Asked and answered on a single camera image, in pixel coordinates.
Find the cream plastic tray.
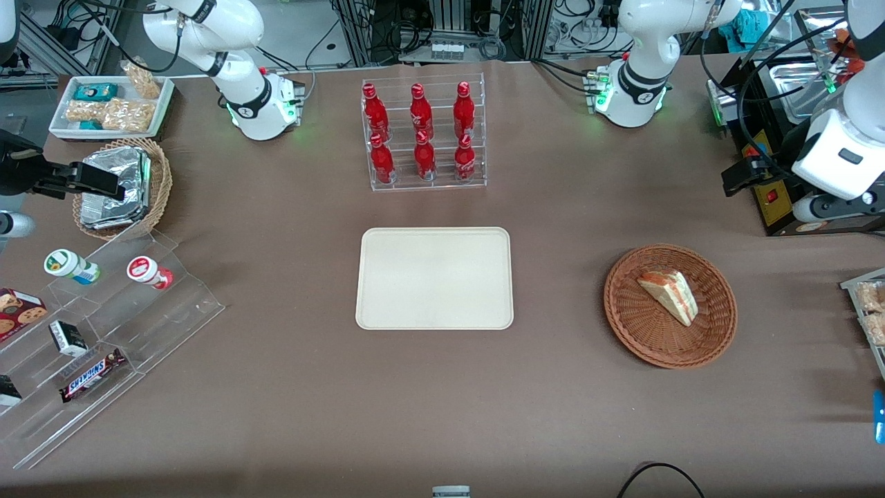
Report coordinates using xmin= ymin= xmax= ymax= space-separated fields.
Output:
xmin=355 ymin=227 xmax=514 ymax=331

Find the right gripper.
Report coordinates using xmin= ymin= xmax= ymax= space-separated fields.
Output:
xmin=0 ymin=130 xmax=127 ymax=203

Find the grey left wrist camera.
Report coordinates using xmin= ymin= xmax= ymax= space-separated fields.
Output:
xmin=792 ymin=191 xmax=885 ymax=224

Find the stainless steel pan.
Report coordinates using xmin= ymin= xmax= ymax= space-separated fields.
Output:
xmin=766 ymin=61 xmax=841 ymax=127

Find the triangular sandwich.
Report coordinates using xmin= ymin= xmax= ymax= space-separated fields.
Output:
xmin=636 ymin=270 xmax=700 ymax=327

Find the white rectangular snack tray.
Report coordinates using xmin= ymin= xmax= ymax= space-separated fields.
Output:
xmin=48 ymin=75 xmax=175 ymax=141

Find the red capped yogurt bottle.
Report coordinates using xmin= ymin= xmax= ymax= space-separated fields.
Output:
xmin=127 ymin=256 xmax=174 ymax=291

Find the teal cloth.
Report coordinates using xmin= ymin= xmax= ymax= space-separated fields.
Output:
xmin=732 ymin=8 xmax=779 ymax=44

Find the black floor cable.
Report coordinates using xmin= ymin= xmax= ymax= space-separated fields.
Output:
xmin=617 ymin=462 xmax=707 ymax=498

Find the black yellow control box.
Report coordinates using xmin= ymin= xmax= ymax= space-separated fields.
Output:
xmin=732 ymin=55 xmax=885 ymax=238

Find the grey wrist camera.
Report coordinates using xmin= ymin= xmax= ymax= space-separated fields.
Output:
xmin=0 ymin=210 xmax=36 ymax=240
xmin=792 ymin=191 xmax=885 ymax=224

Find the light tan wicker basket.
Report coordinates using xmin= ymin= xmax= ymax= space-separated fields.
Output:
xmin=72 ymin=137 xmax=174 ymax=242

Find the clear acrylic bottle rack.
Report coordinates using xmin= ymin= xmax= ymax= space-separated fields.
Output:
xmin=360 ymin=73 xmax=487 ymax=192

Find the red cola bottle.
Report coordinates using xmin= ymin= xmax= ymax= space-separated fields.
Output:
xmin=413 ymin=130 xmax=438 ymax=182
xmin=453 ymin=82 xmax=477 ymax=140
xmin=370 ymin=133 xmax=396 ymax=185
xmin=362 ymin=83 xmax=390 ymax=143
xmin=454 ymin=133 xmax=477 ymax=182
xmin=409 ymin=83 xmax=435 ymax=142

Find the metal wire snack tray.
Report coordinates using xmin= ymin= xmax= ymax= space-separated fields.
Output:
xmin=839 ymin=268 xmax=885 ymax=382

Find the aluminium frame stand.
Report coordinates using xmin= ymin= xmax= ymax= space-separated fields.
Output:
xmin=14 ymin=0 xmax=127 ymax=78

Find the foil wrapped pack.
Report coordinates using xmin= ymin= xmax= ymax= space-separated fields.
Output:
xmin=80 ymin=192 xmax=150 ymax=231
xmin=82 ymin=146 xmax=152 ymax=208

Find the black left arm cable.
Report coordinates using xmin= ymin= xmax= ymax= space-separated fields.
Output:
xmin=698 ymin=0 xmax=853 ymax=182

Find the red cookie box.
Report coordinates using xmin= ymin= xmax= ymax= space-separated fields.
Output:
xmin=0 ymin=288 xmax=49 ymax=344

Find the aluminium frame equipment rack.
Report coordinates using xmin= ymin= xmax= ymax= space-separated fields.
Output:
xmin=330 ymin=0 xmax=555 ymax=67

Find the clear bag of nuts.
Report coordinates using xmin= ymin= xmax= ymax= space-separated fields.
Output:
xmin=65 ymin=100 xmax=111 ymax=125
xmin=121 ymin=61 xmax=162 ymax=100
xmin=102 ymin=98 xmax=157 ymax=133

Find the small black white carton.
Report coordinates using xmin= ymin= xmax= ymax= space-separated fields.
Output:
xmin=48 ymin=320 xmax=89 ymax=358

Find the clear acrylic stepped shelf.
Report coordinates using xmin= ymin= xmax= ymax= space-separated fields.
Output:
xmin=0 ymin=228 xmax=226 ymax=471

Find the small metal green device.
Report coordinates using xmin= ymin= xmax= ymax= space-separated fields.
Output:
xmin=705 ymin=77 xmax=743 ymax=129

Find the orange plastic item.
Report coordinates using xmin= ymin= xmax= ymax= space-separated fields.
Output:
xmin=826 ymin=30 xmax=866 ymax=75

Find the green capped yogurt bottle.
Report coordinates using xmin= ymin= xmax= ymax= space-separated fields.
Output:
xmin=44 ymin=249 xmax=102 ymax=286

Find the brown round wicker basket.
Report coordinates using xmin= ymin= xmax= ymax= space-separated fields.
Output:
xmin=604 ymin=243 xmax=738 ymax=369

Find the clear bag of crackers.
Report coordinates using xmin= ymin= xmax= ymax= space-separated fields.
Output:
xmin=861 ymin=311 xmax=885 ymax=348
xmin=855 ymin=281 xmax=885 ymax=316

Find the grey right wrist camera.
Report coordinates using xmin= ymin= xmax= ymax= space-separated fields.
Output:
xmin=0 ymin=210 xmax=36 ymax=240

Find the Snickers chocolate bar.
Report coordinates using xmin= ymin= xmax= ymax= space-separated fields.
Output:
xmin=59 ymin=348 xmax=128 ymax=404

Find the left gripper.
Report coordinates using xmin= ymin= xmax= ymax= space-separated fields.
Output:
xmin=722 ymin=107 xmax=885 ymax=203

